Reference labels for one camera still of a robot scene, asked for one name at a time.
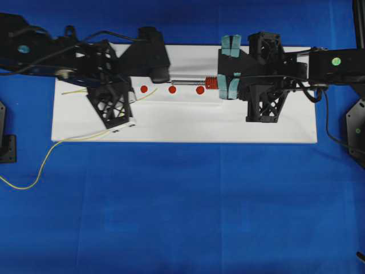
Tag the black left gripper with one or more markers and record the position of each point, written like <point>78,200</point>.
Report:
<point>109,93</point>

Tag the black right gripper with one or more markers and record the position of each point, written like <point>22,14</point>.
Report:
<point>262,77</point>

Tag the red soldering iron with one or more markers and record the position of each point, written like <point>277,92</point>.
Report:
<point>199,83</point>

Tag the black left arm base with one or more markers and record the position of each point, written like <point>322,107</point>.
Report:
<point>8,143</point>

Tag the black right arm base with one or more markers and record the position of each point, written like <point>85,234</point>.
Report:
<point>355,131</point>

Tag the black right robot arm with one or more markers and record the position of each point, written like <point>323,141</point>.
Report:
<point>328,67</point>

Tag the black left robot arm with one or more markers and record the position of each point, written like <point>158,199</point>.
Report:
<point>30,50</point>

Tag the small white raised plate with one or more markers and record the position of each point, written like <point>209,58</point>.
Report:
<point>167,93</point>

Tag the large white board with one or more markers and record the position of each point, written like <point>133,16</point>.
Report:
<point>74,116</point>

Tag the blue table mat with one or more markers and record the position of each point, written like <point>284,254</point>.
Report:
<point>177,208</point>

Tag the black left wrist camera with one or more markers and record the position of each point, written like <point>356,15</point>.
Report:
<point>147,57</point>

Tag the black frame stand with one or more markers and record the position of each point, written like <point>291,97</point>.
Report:
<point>358,15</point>

